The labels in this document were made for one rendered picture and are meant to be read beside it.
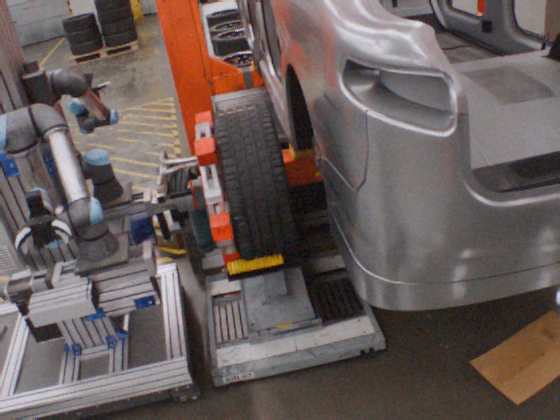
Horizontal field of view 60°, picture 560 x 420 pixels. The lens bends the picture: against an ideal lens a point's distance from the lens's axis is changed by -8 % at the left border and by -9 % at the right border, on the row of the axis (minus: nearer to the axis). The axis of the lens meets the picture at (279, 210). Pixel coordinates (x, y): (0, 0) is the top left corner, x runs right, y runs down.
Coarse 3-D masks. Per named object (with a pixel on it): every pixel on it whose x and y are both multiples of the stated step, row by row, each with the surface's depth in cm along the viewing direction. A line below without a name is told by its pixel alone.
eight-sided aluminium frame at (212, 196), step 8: (200, 128) 219; (208, 128) 215; (200, 136) 212; (208, 136) 207; (216, 168) 202; (216, 176) 199; (216, 184) 198; (208, 192) 197; (216, 192) 197; (208, 200) 197; (216, 200) 198; (208, 208) 199; (216, 208) 248; (224, 208) 203; (232, 224) 245; (224, 240) 208; (232, 240) 209; (224, 248) 221; (232, 248) 219
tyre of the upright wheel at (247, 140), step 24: (216, 120) 206; (240, 120) 203; (264, 120) 202; (240, 144) 196; (264, 144) 197; (240, 168) 194; (264, 168) 194; (240, 192) 194; (264, 192) 195; (288, 192) 196; (240, 216) 197; (264, 216) 198; (288, 216) 199; (240, 240) 203; (264, 240) 205; (288, 240) 208
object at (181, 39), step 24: (168, 0) 227; (168, 24) 232; (192, 24) 234; (168, 48) 238; (192, 48) 240; (192, 72) 246; (192, 96) 252; (192, 120) 258; (192, 144) 264; (216, 144) 266
